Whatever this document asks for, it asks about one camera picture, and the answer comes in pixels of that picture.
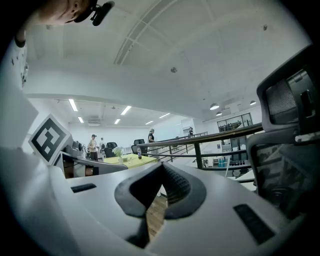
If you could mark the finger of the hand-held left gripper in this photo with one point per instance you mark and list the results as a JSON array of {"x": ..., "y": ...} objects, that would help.
[{"x": 112, "y": 168}]

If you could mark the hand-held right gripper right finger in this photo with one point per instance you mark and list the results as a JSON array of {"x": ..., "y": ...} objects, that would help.
[{"x": 212, "y": 225}]

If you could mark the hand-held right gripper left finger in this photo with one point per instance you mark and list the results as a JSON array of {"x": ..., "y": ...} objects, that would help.
[{"x": 100, "y": 212}]

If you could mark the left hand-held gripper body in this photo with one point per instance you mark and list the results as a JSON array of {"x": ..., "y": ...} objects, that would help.
[{"x": 50, "y": 140}]

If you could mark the person's left hand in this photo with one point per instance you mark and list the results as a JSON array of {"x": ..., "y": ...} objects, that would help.
[{"x": 89, "y": 171}]

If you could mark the white vase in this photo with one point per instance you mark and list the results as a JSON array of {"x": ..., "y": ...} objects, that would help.
[{"x": 121, "y": 160}]

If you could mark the green plant bouquet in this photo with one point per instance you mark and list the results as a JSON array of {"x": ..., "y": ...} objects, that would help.
[{"x": 118, "y": 151}]

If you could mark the plastic bottle with dark drink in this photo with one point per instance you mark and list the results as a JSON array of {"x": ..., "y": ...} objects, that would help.
[{"x": 139, "y": 153}]

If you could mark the yellow-green tablecloth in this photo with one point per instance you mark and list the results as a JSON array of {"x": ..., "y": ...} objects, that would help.
[{"x": 147, "y": 161}]

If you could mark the group of ceiling tube lights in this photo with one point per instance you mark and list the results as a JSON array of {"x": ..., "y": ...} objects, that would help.
[{"x": 73, "y": 105}]

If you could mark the dark railing with wooden handrail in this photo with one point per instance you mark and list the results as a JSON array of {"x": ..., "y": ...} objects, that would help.
[{"x": 198, "y": 155}]

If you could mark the black mesh office chair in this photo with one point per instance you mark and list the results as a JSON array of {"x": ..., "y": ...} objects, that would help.
[{"x": 275, "y": 175}]

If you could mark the white star print shirt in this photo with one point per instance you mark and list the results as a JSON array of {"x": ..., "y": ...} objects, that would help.
[{"x": 21, "y": 62}]

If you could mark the black framed glass partition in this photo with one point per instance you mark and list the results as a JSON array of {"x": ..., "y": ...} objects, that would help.
[{"x": 235, "y": 123}]

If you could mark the round pendant ceiling lamp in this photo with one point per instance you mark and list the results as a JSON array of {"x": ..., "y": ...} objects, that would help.
[
  {"x": 214, "y": 107},
  {"x": 218, "y": 113},
  {"x": 252, "y": 103}
]

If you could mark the round ceiling smoke detector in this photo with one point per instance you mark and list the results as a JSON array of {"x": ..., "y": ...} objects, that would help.
[{"x": 173, "y": 70}]

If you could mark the person's face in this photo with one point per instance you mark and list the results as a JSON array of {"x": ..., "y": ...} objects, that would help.
[{"x": 62, "y": 12}]

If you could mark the black head-mounted camera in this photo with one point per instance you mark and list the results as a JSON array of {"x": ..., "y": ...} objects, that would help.
[{"x": 102, "y": 12}]

